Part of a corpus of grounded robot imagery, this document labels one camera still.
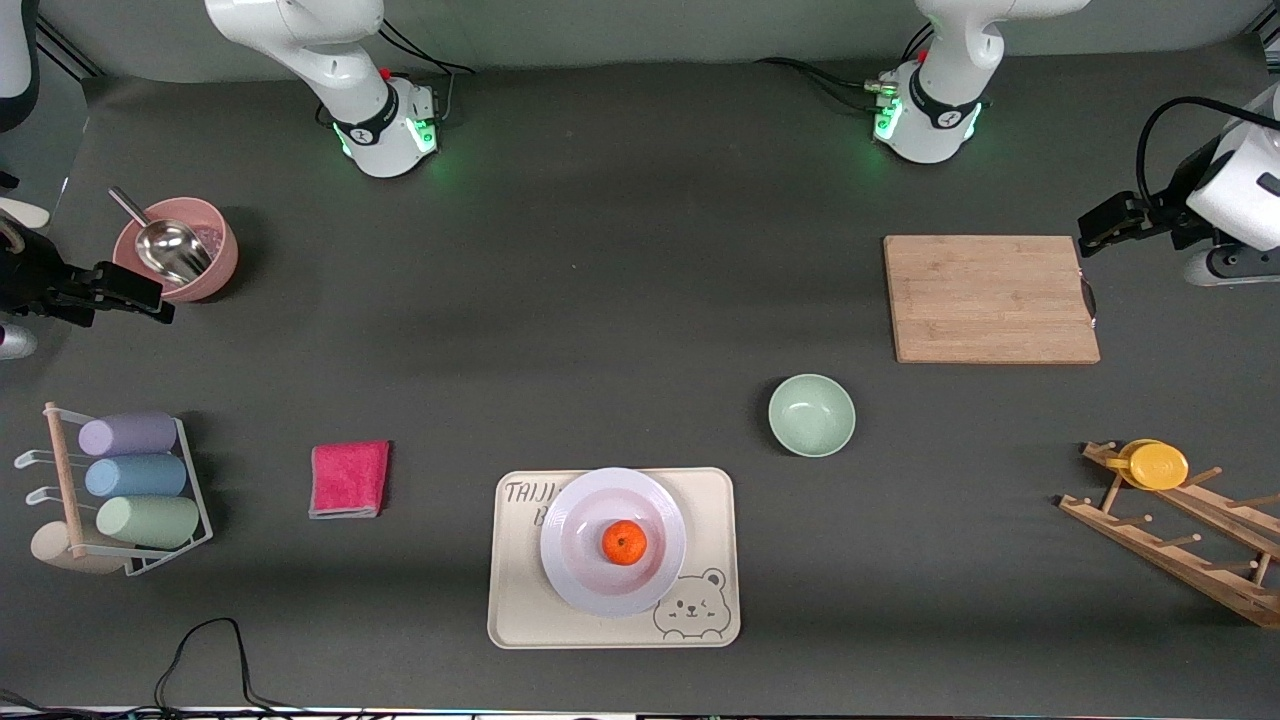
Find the black looped floor cable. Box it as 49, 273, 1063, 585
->
155, 618, 301, 713

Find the green cup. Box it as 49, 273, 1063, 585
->
96, 496, 201, 549

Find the beige cup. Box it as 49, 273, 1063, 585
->
30, 521, 126, 576

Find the wooden cutting board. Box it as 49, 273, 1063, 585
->
883, 235, 1102, 365

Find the wooden peg rack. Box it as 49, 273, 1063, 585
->
1059, 441, 1280, 630

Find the black left base cable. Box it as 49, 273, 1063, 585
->
755, 57, 891, 111

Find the yellow cup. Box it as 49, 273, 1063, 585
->
1105, 439, 1190, 491

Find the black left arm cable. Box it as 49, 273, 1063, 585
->
1136, 96, 1280, 201

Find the orange mandarin fruit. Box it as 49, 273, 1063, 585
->
603, 521, 648, 566

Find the black frame bar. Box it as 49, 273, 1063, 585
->
25, 15, 104, 79

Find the cream bear print tray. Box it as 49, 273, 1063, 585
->
488, 468, 742, 649

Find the metal scoop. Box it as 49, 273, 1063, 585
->
108, 186, 214, 286

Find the pale green bowl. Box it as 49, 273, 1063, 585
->
768, 374, 857, 459

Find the pink bowl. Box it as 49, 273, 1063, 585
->
112, 197, 240, 304

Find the white wire cup rack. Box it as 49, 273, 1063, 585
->
14, 402, 214, 578

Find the white round plate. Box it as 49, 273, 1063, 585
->
540, 467, 688, 617

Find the blue cup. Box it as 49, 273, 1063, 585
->
84, 455, 188, 499

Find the pink folded cloth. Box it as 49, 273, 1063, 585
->
309, 440, 392, 520

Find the purple cup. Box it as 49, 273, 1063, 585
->
78, 413, 179, 458

